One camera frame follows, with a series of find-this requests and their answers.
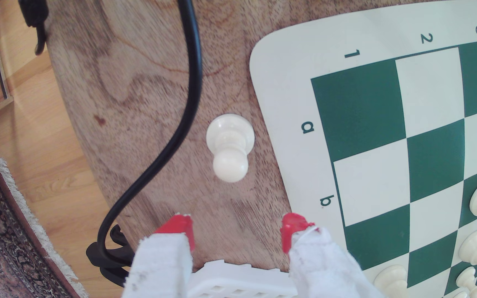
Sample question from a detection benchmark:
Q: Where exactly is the green and cream chess mat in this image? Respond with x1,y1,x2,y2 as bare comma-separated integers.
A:
249,0,477,298

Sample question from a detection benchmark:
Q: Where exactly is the white chess rook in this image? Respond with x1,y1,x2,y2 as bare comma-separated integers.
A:
373,265,409,298

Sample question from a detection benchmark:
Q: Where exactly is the patterned fringed rug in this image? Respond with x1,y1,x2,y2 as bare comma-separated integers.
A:
0,157,90,298

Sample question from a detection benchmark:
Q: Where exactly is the black table clamp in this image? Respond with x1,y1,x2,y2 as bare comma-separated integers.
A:
86,225,136,287

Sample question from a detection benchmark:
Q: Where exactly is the black power cable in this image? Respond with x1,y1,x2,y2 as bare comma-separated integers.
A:
96,0,203,257

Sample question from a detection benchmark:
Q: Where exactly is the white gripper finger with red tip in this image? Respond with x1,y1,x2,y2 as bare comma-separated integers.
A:
281,213,386,298
121,214,195,298

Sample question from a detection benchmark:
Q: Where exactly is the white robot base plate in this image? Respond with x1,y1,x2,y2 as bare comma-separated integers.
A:
186,259,298,298

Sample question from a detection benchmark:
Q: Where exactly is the white chess pawn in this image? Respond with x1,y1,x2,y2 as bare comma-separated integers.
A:
206,114,256,183
455,266,477,298

